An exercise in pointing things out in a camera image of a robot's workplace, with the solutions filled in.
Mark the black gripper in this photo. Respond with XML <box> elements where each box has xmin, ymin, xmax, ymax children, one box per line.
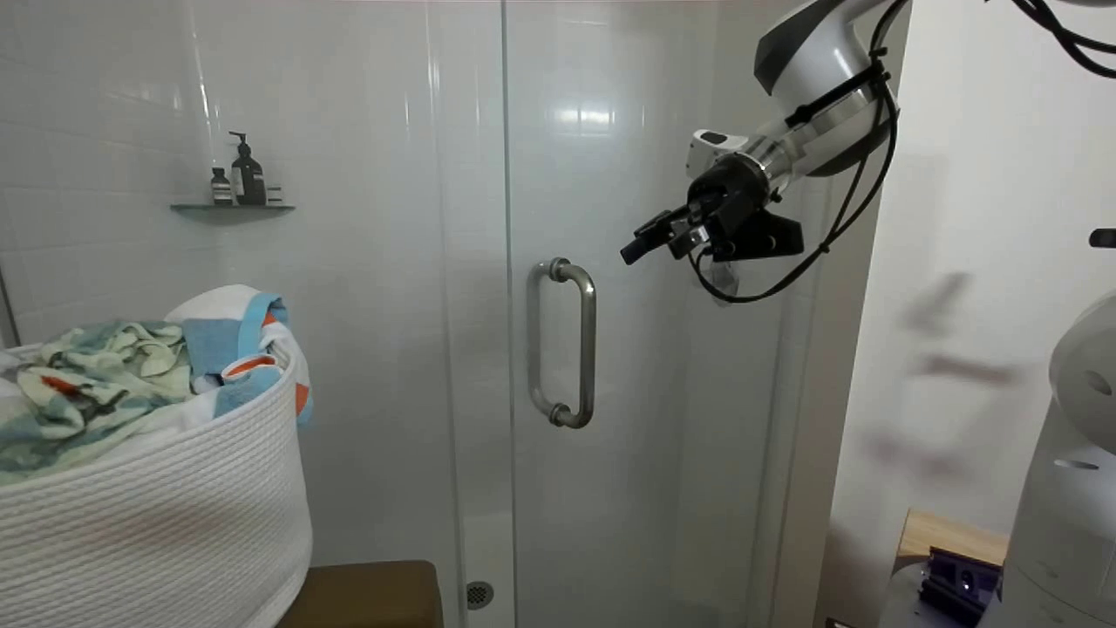
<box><xmin>619</xmin><ymin>128</ymin><xmax>806</xmax><ymax>264</ymax></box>

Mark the chrome door handle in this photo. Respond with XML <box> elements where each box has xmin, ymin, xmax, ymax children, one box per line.
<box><xmin>525</xmin><ymin>257</ymin><xmax>598</xmax><ymax>430</ymax></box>

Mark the glass shower door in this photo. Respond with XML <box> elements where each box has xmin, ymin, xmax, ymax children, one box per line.
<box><xmin>497</xmin><ymin>0</ymin><xmax>885</xmax><ymax>628</ymax></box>

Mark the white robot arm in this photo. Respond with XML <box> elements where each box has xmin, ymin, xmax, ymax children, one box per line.
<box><xmin>619</xmin><ymin>0</ymin><xmax>1116</xmax><ymax>628</ymax></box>

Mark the wooden stool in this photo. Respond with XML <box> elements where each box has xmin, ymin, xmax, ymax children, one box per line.
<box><xmin>892</xmin><ymin>508</ymin><xmax>1007</xmax><ymax>570</ymax></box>

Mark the shower floor drain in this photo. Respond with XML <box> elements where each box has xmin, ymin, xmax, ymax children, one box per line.
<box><xmin>465</xmin><ymin>578</ymin><xmax>494</xmax><ymax>611</ymax></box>

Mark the dark pump bottle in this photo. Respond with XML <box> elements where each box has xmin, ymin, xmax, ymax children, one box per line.
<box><xmin>231</xmin><ymin>128</ymin><xmax>266</xmax><ymax>206</ymax></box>

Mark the glass corner shelf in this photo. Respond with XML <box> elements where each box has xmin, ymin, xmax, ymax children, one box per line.
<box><xmin>170</xmin><ymin>201</ymin><xmax>296</xmax><ymax>225</ymax></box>

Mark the blue object on stool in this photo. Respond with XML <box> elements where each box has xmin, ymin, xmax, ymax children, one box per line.
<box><xmin>920</xmin><ymin>548</ymin><xmax>1002</xmax><ymax>628</ymax></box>

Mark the small dark bottle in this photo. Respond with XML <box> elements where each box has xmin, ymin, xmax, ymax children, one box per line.
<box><xmin>209</xmin><ymin>167</ymin><xmax>236</xmax><ymax>206</ymax></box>

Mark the white woven laundry basket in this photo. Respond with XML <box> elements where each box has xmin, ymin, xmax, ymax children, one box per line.
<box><xmin>0</xmin><ymin>344</ymin><xmax>317</xmax><ymax>628</ymax></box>

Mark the colourful towel in basket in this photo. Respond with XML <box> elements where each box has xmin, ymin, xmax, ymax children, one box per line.
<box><xmin>0</xmin><ymin>284</ymin><xmax>312</xmax><ymax>484</ymax></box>

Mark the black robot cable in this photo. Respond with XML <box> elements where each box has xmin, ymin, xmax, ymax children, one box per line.
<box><xmin>684</xmin><ymin>0</ymin><xmax>1116</xmax><ymax>307</ymax></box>

